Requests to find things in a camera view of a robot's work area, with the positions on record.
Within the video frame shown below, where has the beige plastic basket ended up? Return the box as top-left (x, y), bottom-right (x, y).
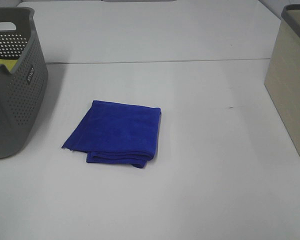
top-left (264, 4), bottom-right (300, 156)

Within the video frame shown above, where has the blue towel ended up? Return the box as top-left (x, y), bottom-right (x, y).
top-left (62, 100), bottom-right (161, 169)

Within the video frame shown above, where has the grey perforated plastic basket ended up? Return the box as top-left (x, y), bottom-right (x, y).
top-left (0, 7), bottom-right (48, 159)

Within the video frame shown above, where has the yellow-green towel in basket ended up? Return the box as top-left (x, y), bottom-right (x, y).
top-left (0, 58), bottom-right (18, 71)

